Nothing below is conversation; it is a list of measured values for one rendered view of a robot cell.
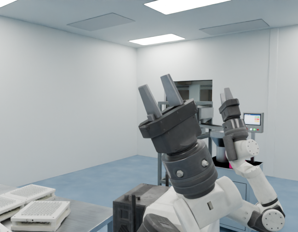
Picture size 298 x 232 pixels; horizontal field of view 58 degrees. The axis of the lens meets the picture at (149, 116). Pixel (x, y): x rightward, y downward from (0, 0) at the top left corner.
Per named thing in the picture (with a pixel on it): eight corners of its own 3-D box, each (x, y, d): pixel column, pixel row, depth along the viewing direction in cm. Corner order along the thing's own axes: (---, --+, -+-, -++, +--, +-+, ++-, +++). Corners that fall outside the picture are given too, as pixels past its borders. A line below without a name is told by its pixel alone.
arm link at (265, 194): (267, 172, 97) (295, 221, 95) (259, 169, 108) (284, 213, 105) (241, 186, 98) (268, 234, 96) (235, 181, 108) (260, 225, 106)
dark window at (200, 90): (165, 124, 688) (165, 81, 681) (165, 124, 689) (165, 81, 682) (214, 128, 610) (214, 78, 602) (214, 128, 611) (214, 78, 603)
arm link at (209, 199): (176, 188, 45) (200, 243, 47) (230, 160, 47) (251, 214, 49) (160, 168, 56) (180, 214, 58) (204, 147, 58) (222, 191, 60)
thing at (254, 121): (240, 162, 330) (242, 112, 326) (243, 160, 339) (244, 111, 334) (260, 165, 317) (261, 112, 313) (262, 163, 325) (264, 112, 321)
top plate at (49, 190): (0, 197, 179) (0, 194, 179) (31, 186, 201) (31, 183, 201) (25, 203, 168) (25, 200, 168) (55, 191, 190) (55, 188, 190)
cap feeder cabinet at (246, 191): (196, 224, 330) (197, 163, 325) (214, 209, 375) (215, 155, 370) (248, 240, 292) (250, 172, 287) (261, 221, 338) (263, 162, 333)
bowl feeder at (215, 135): (204, 161, 336) (204, 131, 333) (215, 156, 365) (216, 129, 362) (243, 167, 307) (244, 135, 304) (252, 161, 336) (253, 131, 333)
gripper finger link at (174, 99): (157, 77, 50) (170, 107, 51) (168, 73, 47) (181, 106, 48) (164, 74, 51) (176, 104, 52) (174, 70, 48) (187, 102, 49)
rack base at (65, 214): (10, 230, 144) (10, 226, 144) (32, 211, 168) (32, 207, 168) (55, 231, 143) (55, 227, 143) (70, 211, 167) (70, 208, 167)
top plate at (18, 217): (10, 221, 144) (10, 217, 144) (31, 203, 168) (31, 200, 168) (55, 222, 143) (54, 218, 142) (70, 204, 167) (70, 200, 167)
